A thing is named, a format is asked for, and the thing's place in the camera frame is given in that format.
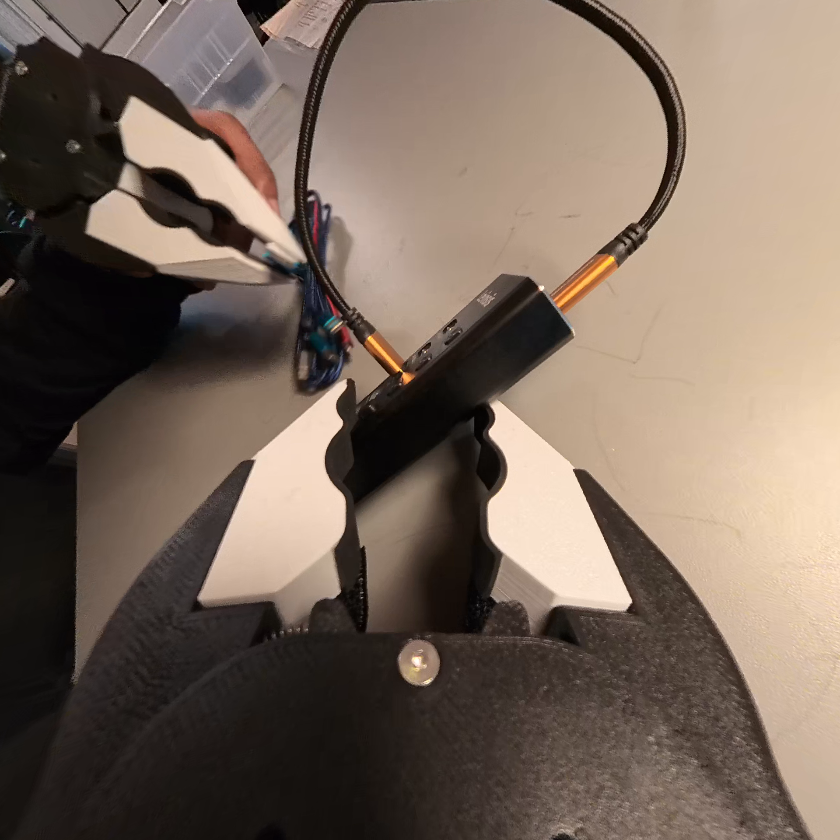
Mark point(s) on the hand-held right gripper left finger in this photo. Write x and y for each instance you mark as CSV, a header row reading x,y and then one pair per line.
x,y
275,525

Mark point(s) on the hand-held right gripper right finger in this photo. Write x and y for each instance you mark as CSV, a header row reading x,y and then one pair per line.
x,y
558,531

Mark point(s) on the person's left forearm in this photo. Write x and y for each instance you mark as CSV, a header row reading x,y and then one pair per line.
x,y
98,341

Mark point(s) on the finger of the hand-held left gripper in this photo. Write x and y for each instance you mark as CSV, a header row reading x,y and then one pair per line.
x,y
197,164
151,243

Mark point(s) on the white paper sheet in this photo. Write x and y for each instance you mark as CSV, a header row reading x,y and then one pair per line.
x,y
298,23

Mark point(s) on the clear plastic bin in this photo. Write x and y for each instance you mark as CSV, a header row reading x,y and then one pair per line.
x,y
210,59

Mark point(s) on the person's left hand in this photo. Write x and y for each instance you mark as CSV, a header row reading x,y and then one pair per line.
x,y
243,157

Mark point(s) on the black long USB hub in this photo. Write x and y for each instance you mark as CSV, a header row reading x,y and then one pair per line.
x,y
472,367

